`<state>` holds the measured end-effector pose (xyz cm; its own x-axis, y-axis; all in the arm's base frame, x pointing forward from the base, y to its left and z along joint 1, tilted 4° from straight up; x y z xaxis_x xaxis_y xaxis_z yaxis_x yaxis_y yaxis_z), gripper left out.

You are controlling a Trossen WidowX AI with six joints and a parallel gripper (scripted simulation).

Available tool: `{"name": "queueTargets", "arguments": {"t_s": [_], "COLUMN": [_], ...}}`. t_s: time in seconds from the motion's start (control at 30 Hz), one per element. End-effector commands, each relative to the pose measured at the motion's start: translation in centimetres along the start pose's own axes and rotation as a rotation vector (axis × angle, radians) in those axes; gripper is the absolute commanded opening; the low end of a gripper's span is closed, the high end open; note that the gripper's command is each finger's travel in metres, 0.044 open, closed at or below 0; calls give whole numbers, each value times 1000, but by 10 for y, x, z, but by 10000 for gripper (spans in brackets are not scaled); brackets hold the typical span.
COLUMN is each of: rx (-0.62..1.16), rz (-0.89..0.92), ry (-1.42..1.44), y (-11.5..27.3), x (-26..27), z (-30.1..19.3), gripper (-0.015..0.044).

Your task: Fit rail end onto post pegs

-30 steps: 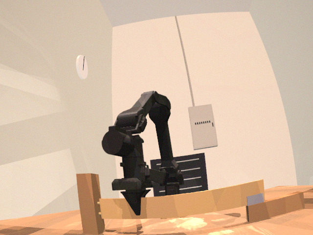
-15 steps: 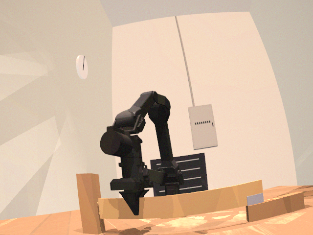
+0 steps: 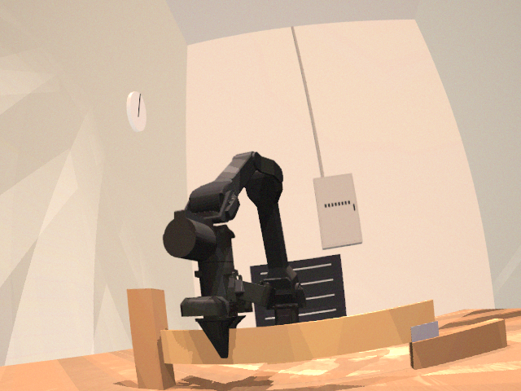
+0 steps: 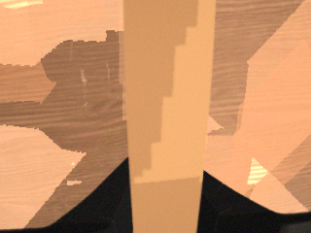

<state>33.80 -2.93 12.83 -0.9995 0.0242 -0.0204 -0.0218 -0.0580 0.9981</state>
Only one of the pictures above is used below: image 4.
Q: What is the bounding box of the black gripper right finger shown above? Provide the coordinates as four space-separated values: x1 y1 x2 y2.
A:
196 170 311 233

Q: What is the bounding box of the long wooden rail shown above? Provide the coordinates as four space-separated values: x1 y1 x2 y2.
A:
122 0 216 233

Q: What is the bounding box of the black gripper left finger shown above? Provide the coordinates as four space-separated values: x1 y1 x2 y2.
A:
0 158 133 233

